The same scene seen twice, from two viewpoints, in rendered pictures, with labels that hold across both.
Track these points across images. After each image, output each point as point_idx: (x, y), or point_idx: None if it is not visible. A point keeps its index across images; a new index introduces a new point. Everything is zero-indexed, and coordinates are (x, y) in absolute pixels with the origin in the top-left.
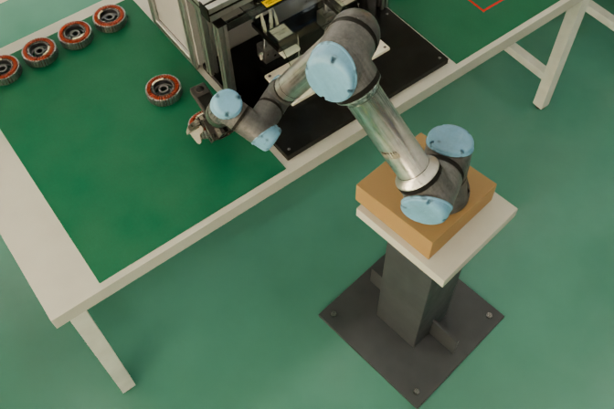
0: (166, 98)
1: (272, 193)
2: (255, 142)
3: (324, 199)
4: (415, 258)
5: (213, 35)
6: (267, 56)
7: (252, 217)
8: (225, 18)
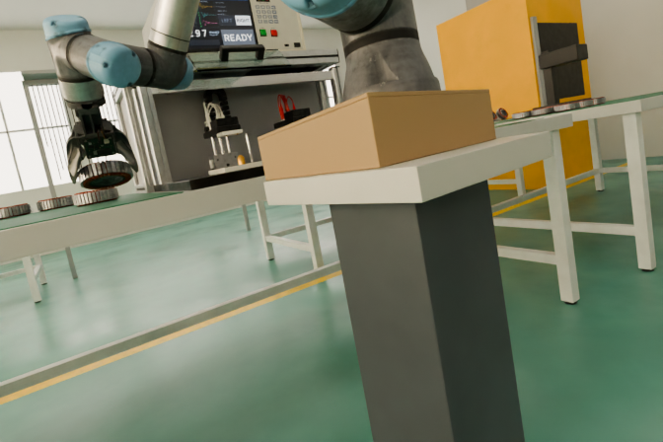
0: (89, 191)
1: (156, 222)
2: (89, 59)
3: (326, 407)
4: (353, 179)
5: (166, 152)
6: (217, 161)
7: (226, 438)
8: (180, 136)
